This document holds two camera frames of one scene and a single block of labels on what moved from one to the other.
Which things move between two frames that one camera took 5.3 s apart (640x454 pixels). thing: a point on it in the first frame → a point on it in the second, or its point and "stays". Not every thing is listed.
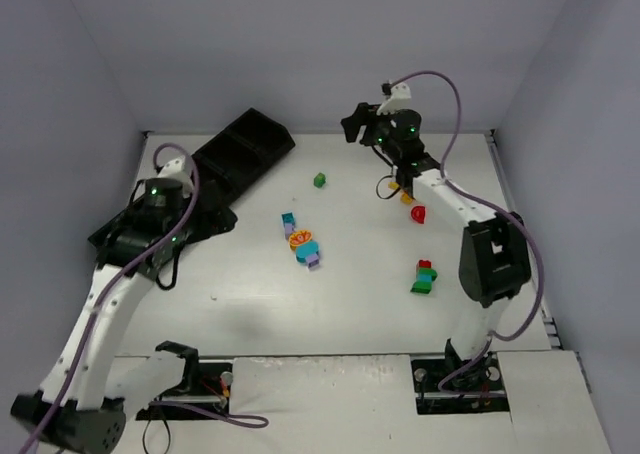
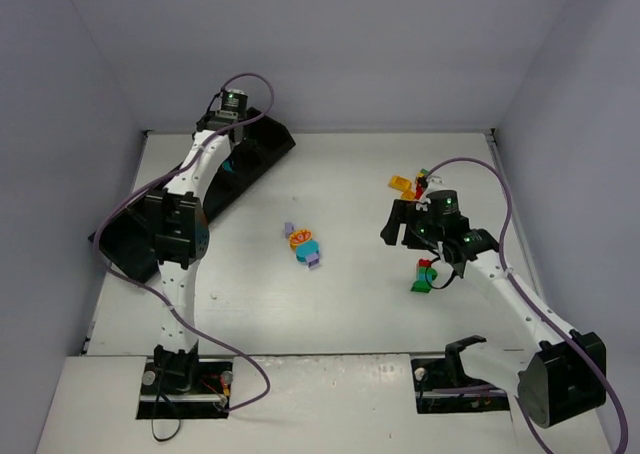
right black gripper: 364,122 → 403,225
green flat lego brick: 421,287 stays
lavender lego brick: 313,261 stays
